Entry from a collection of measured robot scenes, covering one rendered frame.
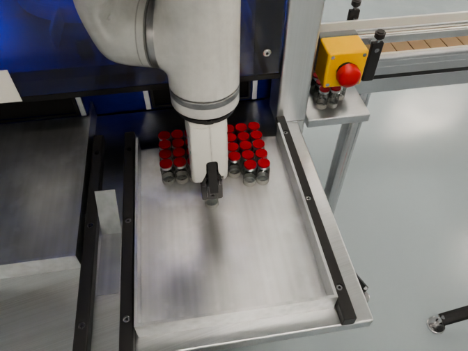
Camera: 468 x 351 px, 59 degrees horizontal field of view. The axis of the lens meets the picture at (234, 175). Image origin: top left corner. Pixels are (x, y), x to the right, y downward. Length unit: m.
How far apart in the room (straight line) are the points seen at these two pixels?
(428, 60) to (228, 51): 0.63
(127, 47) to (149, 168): 0.33
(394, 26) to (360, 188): 1.02
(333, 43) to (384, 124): 1.52
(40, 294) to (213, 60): 0.40
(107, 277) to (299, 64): 0.46
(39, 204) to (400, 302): 1.29
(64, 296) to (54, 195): 0.19
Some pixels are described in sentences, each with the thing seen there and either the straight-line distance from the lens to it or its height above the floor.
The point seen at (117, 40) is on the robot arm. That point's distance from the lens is 0.45.
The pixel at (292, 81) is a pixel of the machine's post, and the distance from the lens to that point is 0.76.
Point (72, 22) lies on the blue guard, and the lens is 0.67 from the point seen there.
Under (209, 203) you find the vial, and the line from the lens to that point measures 0.65.
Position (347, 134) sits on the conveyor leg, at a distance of 1.12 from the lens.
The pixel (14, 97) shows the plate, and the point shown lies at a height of 1.00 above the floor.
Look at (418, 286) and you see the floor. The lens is 1.72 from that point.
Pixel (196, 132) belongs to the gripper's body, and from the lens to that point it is 0.49.
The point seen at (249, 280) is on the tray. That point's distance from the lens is 0.60.
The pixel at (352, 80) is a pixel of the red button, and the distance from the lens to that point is 0.75.
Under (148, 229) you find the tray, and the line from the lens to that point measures 0.66.
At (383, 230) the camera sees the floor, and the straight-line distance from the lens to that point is 1.81.
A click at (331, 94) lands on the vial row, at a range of 0.85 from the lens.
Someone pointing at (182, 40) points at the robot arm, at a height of 1.20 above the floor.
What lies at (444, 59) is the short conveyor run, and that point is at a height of 0.92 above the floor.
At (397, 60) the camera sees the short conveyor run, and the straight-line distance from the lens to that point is 0.96.
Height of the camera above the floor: 1.42
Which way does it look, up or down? 49 degrees down
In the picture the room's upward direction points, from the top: straight up
